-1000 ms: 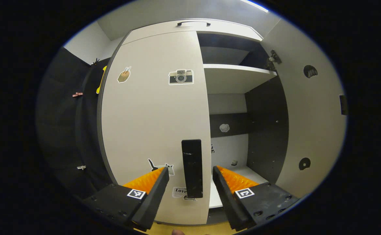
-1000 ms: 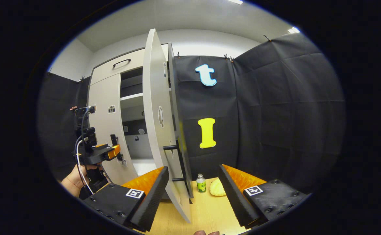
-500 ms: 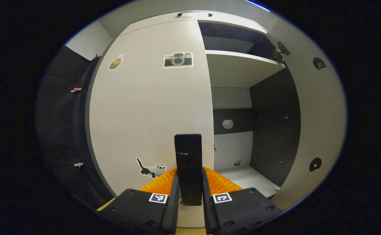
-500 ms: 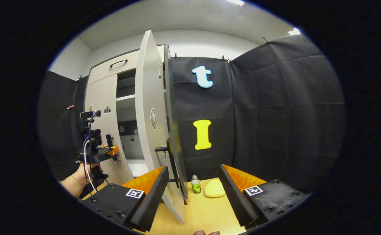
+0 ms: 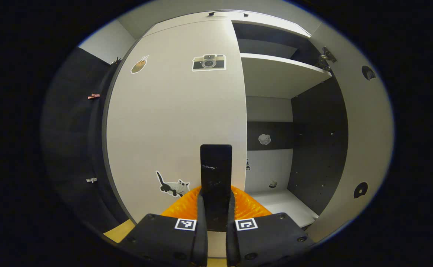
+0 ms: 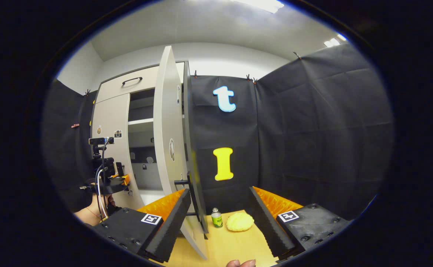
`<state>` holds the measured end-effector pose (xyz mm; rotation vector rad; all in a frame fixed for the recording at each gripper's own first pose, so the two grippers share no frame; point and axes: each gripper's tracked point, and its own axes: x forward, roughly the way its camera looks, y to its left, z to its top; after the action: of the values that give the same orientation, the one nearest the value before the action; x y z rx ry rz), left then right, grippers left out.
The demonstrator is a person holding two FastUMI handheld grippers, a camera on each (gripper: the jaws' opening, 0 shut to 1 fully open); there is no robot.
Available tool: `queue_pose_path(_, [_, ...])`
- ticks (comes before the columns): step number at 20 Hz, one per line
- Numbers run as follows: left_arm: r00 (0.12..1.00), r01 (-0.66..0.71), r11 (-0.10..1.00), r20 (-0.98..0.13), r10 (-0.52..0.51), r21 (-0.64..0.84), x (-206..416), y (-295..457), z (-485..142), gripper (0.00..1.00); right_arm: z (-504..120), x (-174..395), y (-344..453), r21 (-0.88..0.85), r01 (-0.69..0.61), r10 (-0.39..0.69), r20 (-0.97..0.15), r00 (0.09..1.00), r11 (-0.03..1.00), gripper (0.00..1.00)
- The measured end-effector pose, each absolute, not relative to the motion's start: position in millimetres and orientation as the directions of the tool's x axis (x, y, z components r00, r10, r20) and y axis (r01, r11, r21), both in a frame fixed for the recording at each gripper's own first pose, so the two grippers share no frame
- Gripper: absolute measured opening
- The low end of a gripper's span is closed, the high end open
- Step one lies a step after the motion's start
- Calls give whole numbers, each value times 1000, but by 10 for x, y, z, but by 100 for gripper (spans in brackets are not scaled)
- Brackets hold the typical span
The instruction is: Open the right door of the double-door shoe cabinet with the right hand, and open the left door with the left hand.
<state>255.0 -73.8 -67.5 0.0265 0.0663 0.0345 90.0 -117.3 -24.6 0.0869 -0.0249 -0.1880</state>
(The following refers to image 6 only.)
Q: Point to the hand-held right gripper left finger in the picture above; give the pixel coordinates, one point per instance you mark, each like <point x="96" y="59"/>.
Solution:
<point x="170" y="226"/>

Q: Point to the green label bottle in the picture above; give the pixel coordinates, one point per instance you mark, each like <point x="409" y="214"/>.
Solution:
<point x="217" y="219"/>

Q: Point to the beige double-door shoe cabinet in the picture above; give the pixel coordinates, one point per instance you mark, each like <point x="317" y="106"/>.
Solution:
<point x="142" y="107"/>

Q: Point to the long ceiling light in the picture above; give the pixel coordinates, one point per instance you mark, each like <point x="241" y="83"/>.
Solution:
<point x="261" y="4"/>

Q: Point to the white cabinet shelf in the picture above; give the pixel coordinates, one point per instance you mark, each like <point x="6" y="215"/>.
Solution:
<point x="140" y="121"/>
<point x="151" y="196"/>

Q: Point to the yellow sponge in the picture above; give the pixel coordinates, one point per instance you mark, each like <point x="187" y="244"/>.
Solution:
<point x="240" y="221"/>

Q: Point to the camera sticker shoe cabinet door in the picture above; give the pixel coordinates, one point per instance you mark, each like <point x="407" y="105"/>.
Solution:
<point x="109" y="118"/>

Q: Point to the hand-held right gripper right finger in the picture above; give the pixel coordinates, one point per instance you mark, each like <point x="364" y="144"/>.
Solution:
<point x="268" y="226"/>

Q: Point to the small ceiling light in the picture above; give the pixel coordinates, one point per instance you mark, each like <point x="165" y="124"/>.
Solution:
<point x="334" y="40"/>

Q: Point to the black backdrop cloth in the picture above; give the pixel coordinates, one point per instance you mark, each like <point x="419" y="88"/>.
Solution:
<point x="313" y="129"/>

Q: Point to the cherry sticker shoe cabinet door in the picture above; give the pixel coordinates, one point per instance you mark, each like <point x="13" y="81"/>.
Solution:
<point x="168" y="111"/>

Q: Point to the beige cabinet drawer front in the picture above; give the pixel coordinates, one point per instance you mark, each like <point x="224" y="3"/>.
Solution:
<point x="127" y="91"/>

